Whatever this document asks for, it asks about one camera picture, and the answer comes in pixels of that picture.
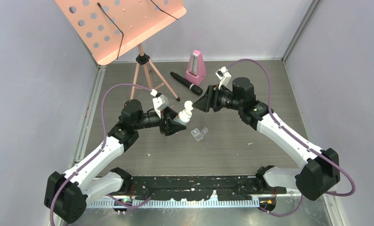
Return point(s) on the clear plastic pill organizer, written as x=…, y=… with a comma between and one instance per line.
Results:
x=199, y=134

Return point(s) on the white bottle cap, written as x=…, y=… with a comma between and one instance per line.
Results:
x=188, y=105

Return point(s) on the pink metronome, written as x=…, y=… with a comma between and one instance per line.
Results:
x=196, y=69

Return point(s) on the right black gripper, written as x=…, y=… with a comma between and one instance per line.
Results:
x=210, y=100

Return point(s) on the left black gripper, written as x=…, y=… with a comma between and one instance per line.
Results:
x=171, y=126

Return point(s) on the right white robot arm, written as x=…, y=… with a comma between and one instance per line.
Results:
x=317, y=168

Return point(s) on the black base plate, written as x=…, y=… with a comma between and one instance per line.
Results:
x=195, y=188

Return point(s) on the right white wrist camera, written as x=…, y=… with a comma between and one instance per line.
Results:
x=224, y=76

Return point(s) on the pink music stand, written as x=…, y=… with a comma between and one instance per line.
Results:
x=111, y=28

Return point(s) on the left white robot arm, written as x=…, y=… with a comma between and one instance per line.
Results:
x=68, y=194

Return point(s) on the white pill bottle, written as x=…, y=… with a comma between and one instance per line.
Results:
x=183, y=117

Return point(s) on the black microphone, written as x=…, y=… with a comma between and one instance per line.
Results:
x=195, y=89

